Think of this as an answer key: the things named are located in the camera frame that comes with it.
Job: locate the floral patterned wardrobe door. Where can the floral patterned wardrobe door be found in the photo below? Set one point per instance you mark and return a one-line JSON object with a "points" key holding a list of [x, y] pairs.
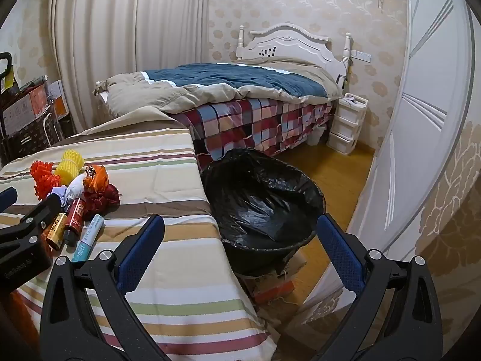
{"points": [[451, 214]]}

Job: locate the small white bin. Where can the small white bin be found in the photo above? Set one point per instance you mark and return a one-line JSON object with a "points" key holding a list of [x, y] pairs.
{"points": [[315, 136]]}

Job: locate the brown patterned storage box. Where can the brown patterned storage box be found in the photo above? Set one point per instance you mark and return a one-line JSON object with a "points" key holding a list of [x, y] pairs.
{"points": [[30, 137]]}

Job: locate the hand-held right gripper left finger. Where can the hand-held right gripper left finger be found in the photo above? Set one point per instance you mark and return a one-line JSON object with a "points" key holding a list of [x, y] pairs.
{"points": [[139, 255]]}

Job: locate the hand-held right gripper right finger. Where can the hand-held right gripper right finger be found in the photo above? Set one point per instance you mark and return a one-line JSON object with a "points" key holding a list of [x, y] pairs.
{"points": [[340, 248]]}

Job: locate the gold battery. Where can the gold battery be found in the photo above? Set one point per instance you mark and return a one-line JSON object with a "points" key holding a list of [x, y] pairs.
{"points": [[56, 231]]}

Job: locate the pale purple paper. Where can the pale purple paper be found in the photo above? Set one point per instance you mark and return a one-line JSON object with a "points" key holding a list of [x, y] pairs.
{"points": [[58, 194]]}

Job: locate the white wall switch panel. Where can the white wall switch panel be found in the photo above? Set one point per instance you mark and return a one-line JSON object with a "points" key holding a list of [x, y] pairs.
{"points": [[361, 56]]}

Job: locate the white bed headboard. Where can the white bed headboard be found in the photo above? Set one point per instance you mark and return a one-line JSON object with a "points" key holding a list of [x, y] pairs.
{"points": [[289, 41]]}

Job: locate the teal and white battery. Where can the teal and white battery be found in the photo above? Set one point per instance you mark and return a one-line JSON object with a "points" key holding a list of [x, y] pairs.
{"points": [[88, 238]]}

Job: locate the orange snack wrapper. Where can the orange snack wrapper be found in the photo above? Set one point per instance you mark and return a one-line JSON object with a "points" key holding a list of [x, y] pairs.
{"points": [[98, 176]]}

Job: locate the beige curtain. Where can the beige curtain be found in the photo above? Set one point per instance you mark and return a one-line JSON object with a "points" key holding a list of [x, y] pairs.
{"points": [[124, 26]]}

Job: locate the white cardboard box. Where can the white cardboard box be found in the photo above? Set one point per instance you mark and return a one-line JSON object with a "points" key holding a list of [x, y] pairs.
{"points": [[58, 97]]}

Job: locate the checkered bed sheet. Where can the checkered bed sheet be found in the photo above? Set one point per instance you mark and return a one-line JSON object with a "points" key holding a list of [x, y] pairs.
{"points": [[255, 124]]}

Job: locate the orange and white box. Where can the orange and white box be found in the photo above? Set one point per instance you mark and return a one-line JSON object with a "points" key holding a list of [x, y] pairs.
{"points": [[37, 101]]}

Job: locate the white wardrobe door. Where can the white wardrobe door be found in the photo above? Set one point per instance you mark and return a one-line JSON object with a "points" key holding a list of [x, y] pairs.
{"points": [[413, 139]]}

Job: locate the yellow foam fruit net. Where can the yellow foam fruit net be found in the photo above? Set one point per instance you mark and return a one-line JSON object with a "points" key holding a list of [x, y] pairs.
{"points": [[69, 165]]}

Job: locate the orange foam fruit net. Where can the orange foam fruit net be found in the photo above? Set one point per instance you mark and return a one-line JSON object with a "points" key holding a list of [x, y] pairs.
{"points": [[43, 180]]}

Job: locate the white metal frame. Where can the white metal frame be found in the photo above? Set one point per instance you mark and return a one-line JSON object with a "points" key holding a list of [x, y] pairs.
{"points": [[50, 124]]}

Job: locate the striped bed sheet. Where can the striped bed sheet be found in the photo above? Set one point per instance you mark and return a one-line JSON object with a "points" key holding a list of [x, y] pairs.
{"points": [[158, 180]]}

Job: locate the trash bin with black bag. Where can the trash bin with black bag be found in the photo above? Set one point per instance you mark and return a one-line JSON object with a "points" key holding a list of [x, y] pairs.
{"points": [[259, 203]]}

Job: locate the bed with plaid sheet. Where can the bed with plaid sheet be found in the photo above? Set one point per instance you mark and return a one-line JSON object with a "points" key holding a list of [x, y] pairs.
{"points": [[233, 79]]}

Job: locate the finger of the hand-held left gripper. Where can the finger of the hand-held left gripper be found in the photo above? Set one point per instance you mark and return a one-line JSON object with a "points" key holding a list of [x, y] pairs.
{"points": [[7, 195], [41, 212]]}

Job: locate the white plastic drawer unit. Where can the white plastic drawer unit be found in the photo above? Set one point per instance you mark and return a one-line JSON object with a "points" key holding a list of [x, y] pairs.
{"points": [[347, 120]]}

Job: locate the dark red wrapper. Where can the dark red wrapper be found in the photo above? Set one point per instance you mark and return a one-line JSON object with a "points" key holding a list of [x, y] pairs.
{"points": [[101, 197]]}

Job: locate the flattened cardboard box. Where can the flattened cardboard box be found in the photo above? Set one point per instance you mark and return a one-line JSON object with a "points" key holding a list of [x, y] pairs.
{"points": [[270, 289]]}

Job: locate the red battery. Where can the red battery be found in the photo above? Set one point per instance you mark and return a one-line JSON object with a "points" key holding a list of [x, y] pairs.
{"points": [[75, 220]]}

